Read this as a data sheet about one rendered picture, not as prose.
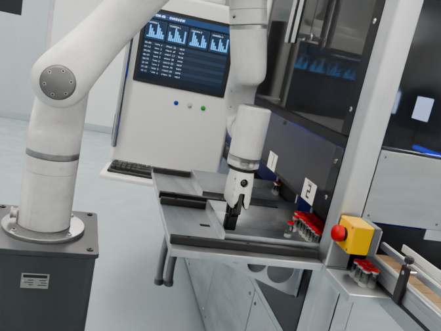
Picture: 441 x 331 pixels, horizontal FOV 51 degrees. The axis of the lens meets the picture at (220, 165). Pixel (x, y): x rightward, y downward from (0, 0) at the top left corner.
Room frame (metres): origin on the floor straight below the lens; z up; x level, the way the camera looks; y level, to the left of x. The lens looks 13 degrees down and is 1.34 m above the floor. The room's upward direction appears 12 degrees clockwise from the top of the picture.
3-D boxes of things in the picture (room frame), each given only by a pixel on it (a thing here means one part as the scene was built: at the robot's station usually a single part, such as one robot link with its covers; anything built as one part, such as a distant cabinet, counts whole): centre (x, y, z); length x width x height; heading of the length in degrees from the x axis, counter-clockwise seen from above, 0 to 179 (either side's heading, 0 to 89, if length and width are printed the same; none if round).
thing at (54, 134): (1.08, 0.40, 1.16); 0.19 x 0.12 x 0.24; 16
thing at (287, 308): (2.14, -0.05, 0.73); 1.98 x 0.01 x 0.25; 15
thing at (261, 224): (1.28, -0.18, 0.90); 0.34 x 0.26 x 0.04; 105
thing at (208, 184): (1.61, -0.09, 0.90); 0.34 x 0.26 x 0.04; 105
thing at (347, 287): (1.07, -0.40, 0.87); 0.14 x 0.13 x 0.02; 105
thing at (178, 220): (1.43, -0.07, 0.87); 0.70 x 0.48 x 0.02; 15
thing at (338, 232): (1.06, -0.31, 0.99); 0.04 x 0.04 x 0.04; 15
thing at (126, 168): (1.90, 0.26, 0.82); 0.40 x 0.14 x 0.02; 97
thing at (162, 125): (2.11, 0.26, 1.19); 0.50 x 0.19 x 0.78; 97
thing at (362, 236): (1.07, -0.36, 1.00); 0.08 x 0.07 x 0.07; 105
